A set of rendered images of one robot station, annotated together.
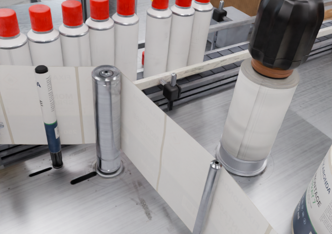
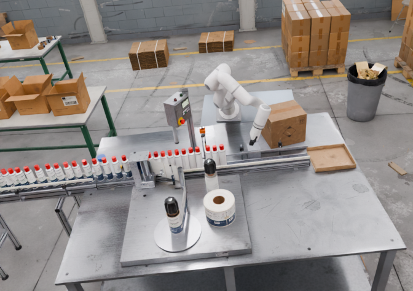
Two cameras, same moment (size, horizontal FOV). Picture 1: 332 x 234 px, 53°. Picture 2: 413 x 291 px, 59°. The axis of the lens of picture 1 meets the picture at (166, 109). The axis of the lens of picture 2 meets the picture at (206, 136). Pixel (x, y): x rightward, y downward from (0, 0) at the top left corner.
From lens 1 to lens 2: 2.22 m
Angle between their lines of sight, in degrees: 31
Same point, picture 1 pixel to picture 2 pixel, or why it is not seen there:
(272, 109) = (208, 182)
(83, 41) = (185, 158)
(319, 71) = (277, 175)
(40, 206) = (167, 191)
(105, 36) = (191, 156)
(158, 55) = not seen: hidden behind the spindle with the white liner
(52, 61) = (178, 161)
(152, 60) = not seen: hidden behind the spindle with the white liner
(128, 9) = (197, 151)
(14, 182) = (165, 185)
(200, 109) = not seen: hidden behind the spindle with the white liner
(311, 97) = (261, 183)
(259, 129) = (208, 185)
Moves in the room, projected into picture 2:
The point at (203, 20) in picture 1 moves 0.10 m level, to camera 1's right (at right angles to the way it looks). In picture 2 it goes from (221, 154) to (232, 158)
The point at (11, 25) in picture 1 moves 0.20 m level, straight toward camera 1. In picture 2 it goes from (169, 153) to (165, 172)
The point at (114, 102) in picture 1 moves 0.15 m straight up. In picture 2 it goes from (180, 174) to (177, 157)
